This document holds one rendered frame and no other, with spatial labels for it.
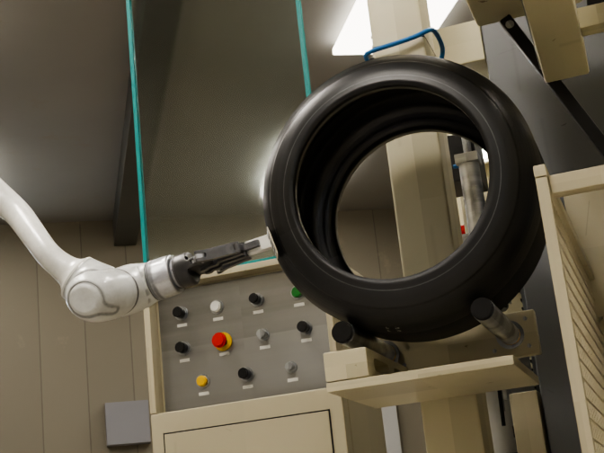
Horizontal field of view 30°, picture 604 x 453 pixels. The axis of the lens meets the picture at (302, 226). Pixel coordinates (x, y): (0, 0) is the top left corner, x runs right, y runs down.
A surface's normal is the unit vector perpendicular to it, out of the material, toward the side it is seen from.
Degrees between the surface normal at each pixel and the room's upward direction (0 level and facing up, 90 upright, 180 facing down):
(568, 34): 162
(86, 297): 112
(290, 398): 90
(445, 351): 90
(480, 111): 85
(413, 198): 90
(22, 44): 180
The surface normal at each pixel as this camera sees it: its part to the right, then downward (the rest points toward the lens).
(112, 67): 0.11, 0.95
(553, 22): 0.00, 0.83
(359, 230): 0.19, -0.29
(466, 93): -0.19, -0.37
